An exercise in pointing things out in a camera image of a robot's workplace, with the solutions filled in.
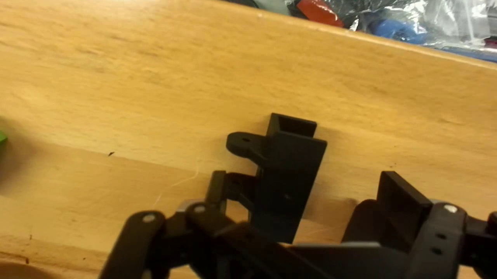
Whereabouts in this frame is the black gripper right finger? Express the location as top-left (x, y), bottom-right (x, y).
top-left (344, 171), bottom-right (497, 279)

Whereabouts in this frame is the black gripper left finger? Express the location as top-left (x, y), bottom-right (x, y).
top-left (98, 203), bottom-right (291, 279)

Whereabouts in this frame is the black bracket piece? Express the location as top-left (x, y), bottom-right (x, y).
top-left (205, 113), bottom-right (328, 243)

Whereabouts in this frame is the plastic bag of tools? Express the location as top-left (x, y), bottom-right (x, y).
top-left (229, 0), bottom-right (497, 62)

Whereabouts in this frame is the coloured toy brick stack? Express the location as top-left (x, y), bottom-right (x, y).
top-left (0, 130), bottom-right (8, 147)

